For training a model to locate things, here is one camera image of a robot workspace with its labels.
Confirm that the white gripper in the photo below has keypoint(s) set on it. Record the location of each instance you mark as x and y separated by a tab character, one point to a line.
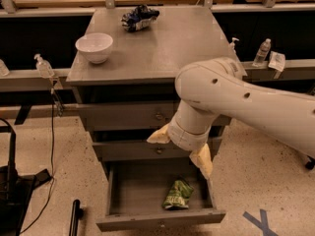
186	136

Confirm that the green jalapeno chip bag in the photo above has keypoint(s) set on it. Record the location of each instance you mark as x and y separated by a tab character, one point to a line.
179	195

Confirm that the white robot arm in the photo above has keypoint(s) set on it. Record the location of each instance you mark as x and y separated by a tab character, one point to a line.
209	89

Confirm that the grey open bottom drawer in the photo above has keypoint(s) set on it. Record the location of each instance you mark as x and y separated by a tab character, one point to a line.
138	188

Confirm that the grey middle drawer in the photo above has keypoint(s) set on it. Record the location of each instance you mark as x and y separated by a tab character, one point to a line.
136	150

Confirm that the grey top drawer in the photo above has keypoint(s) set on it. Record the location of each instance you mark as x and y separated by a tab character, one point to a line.
127	115

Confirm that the grey drawer cabinet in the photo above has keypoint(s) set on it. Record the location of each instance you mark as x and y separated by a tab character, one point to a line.
143	64

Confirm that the blue crumpled chip bag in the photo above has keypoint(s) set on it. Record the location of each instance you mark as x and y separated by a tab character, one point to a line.
139	18

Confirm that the blue tape cross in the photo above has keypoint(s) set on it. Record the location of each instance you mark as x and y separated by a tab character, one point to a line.
262	222

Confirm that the clear pump bottle behind cabinet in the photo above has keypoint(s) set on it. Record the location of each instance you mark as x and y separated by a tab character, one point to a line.
234	40

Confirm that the black bar on floor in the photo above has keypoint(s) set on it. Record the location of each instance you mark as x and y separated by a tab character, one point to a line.
76	215

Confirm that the white packet on ledge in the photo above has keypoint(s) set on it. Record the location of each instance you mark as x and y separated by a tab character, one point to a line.
277	61

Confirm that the clear water bottle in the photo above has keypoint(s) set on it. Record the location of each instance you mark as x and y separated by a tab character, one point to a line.
262	53

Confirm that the black wheeled stand leg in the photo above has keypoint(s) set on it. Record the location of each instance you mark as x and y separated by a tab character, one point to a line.
310	164

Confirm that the white ceramic bowl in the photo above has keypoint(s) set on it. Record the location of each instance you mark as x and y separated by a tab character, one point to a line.
96	47

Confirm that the clear sanitizer pump bottle left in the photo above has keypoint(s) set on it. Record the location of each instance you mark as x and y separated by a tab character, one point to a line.
44	67

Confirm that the black stand base left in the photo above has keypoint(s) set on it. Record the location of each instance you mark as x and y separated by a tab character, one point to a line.
15	190

